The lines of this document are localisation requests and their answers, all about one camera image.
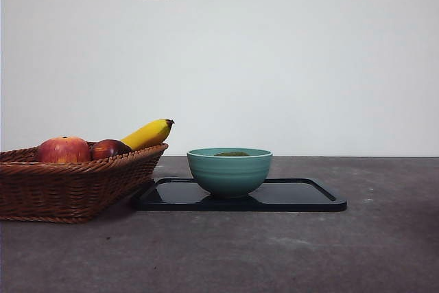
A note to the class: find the green avocado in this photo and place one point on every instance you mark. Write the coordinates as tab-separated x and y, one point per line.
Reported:
231	154

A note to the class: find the teal ribbed bowl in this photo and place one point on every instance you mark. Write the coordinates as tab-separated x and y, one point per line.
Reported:
229	176

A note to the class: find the black rectangular tray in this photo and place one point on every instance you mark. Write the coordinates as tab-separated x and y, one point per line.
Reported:
295	197

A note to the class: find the yellow banana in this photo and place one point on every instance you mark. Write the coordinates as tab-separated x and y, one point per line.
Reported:
147	135

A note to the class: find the dark red plum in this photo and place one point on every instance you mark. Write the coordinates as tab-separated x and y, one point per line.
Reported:
109	149

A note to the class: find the red yellow apple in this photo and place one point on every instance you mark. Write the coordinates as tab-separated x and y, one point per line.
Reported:
63	150

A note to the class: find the brown wicker basket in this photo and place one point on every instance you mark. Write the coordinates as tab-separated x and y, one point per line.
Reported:
68	190

